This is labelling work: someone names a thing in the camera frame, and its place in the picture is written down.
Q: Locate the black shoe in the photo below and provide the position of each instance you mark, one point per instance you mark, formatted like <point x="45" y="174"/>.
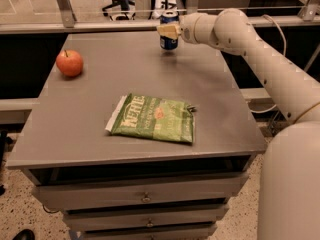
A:
<point x="25" y="234"/>

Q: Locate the blue pepsi can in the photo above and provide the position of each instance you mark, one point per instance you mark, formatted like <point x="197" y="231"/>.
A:
<point x="169" y="17"/>

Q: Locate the metal railing frame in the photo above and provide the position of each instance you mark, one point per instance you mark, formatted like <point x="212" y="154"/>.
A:
<point x="80" y="16"/>

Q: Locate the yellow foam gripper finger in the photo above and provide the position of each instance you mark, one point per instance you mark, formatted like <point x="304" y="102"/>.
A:
<point x="171" y="31"/>

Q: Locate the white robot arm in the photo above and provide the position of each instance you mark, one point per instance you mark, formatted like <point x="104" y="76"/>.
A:
<point x="289" y="194"/>

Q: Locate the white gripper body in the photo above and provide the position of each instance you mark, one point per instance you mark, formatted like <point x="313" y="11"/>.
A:
<point x="187" y="28"/>

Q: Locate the green kettle chips bag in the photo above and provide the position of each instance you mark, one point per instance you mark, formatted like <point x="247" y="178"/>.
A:
<point x="153" y="118"/>

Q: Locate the red apple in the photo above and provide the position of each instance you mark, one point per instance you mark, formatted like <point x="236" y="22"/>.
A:
<point x="70" y="63"/>

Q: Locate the grey drawer cabinet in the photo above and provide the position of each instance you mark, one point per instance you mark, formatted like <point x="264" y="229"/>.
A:
<point x="123" y="188"/>

